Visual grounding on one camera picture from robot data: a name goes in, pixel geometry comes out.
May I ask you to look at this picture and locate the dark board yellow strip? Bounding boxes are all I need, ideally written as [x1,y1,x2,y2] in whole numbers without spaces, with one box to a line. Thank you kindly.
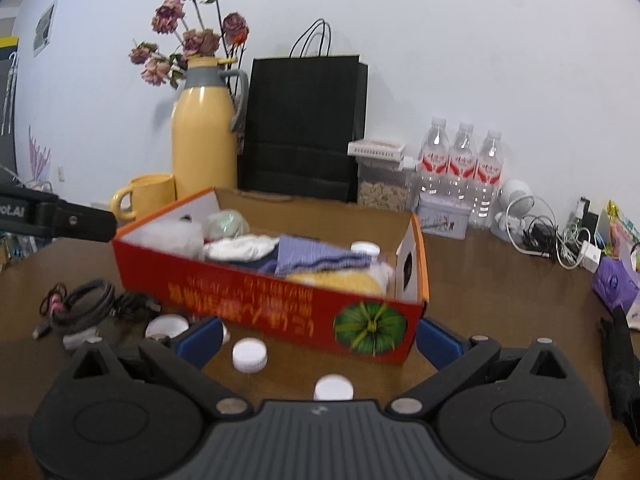
[0,35,19,176]

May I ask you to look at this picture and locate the white sock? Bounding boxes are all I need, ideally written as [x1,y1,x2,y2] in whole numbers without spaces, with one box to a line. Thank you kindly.
[202,234,281,264]

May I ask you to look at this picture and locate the purple knit cloth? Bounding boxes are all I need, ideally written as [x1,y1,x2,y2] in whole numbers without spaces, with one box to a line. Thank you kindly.
[274,234,374,279]

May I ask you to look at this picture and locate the yellow mug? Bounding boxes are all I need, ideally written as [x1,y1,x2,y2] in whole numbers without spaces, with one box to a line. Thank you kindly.
[110,173,177,222]

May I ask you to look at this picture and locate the yellow thermos jug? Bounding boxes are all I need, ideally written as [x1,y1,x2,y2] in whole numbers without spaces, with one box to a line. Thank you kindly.
[171,56,250,201]

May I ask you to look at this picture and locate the black cable bundle pink tie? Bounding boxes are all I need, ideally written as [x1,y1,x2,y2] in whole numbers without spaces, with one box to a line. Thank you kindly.
[32,280,119,339]

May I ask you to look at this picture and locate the white small adapter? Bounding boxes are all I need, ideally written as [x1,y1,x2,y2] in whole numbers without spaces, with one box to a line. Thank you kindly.
[62,327,99,350]

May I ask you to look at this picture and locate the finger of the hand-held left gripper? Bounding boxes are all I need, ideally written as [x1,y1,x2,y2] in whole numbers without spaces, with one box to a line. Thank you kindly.
[50,199,119,243]

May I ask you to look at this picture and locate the dried pink flower bouquet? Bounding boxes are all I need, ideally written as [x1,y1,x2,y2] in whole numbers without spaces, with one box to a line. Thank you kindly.
[129,0,250,90]

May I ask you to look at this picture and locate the green translucent bag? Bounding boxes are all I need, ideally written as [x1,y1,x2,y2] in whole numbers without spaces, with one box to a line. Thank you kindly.
[205,210,250,241]

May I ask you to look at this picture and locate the navy sock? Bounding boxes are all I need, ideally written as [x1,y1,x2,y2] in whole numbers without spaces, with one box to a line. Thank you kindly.
[235,256,281,276]

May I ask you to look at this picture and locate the clear food storage container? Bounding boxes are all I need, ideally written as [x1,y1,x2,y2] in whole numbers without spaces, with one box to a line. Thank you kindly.
[357,160,419,213]

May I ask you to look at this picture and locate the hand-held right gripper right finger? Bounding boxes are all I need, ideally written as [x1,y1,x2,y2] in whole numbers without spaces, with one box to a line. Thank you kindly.
[389,317,571,422]

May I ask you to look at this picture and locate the black cable with plug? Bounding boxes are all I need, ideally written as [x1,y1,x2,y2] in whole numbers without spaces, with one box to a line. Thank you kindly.
[115,291,162,319]

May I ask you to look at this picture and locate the wall poster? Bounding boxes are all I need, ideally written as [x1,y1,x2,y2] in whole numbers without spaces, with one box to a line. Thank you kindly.
[33,0,59,58]

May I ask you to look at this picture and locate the purple packet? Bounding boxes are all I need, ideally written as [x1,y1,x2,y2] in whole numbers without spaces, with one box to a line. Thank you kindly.
[592,256,640,322]

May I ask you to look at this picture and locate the colourful snack packets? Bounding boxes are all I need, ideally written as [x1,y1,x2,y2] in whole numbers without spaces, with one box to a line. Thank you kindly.
[602,200,640,274]

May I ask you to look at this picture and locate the white printed tin box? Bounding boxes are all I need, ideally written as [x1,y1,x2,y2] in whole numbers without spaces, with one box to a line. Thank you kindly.
[415,192,471,240]

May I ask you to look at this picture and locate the black power adapter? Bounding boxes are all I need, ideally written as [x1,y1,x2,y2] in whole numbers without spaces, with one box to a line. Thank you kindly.
[522,220,557,251]

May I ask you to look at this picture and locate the purple plant wall decal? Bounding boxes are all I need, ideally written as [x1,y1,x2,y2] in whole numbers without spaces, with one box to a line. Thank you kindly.
[27,125,54,191]

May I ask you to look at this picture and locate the white wide jar lid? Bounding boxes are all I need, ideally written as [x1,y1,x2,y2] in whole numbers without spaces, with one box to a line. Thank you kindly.
[145,314,191,341]

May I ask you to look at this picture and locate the red cardboard box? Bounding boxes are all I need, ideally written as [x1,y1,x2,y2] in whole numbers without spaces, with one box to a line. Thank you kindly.
[111,186,430,365]

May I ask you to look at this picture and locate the black paper bag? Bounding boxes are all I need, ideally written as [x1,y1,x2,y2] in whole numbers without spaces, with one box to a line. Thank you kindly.
[237,18,369,204]

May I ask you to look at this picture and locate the flat white red box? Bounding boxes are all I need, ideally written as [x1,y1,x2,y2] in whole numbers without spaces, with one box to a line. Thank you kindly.
[348,138,407,163]

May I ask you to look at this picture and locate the white charger plug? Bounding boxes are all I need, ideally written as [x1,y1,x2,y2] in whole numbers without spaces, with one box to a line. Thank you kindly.
[575,242,604,273]

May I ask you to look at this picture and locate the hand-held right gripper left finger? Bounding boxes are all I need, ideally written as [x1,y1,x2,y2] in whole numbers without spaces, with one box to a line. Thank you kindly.
[70,316,253,422]

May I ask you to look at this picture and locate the white round robot toy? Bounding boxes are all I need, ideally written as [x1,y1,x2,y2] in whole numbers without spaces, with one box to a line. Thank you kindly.
[492,178,534,241]

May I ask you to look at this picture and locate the black glove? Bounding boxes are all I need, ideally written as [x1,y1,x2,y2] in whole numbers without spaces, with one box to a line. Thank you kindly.
[600,305,640,446]

